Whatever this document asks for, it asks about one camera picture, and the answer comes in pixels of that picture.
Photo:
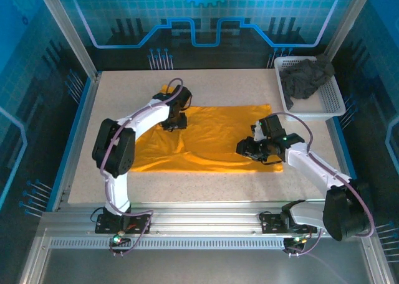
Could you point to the white plastic basket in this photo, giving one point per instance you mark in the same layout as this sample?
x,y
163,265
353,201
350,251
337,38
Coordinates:
x,y
332,97

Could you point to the small black led board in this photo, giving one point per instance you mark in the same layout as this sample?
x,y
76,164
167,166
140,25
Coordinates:
x,y
294,243
118,242

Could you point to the aluminium frame rail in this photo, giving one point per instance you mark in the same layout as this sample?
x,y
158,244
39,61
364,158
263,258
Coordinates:
x,y
202,217

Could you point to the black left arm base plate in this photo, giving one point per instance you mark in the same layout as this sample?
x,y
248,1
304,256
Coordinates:
x,y
140,223

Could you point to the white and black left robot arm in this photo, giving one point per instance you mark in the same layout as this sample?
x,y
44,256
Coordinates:
x,y
146,117

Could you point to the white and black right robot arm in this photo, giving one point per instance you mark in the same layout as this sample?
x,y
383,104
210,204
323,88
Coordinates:
x,y
315,168

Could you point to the dark grey t-shirt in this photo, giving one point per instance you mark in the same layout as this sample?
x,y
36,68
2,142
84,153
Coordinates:
x,y
304,78

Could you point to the yellow t-shirt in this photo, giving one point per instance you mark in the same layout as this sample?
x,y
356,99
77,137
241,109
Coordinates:
x,y
218,134

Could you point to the aluminium frame post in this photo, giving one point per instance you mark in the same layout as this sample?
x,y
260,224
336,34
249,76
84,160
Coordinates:
x,y
349,19
68,38

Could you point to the grey metal base panel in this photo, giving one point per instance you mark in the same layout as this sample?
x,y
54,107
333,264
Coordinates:
x,y
199,265

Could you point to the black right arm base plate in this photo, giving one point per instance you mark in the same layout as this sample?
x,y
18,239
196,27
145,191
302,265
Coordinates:
x,y
271,223

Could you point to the slotted aluminium strip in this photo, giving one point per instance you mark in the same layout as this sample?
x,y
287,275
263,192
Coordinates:
x,y
193,243

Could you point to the blue table edge trim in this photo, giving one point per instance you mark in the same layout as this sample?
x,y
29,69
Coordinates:
x,y
343,153
71,147

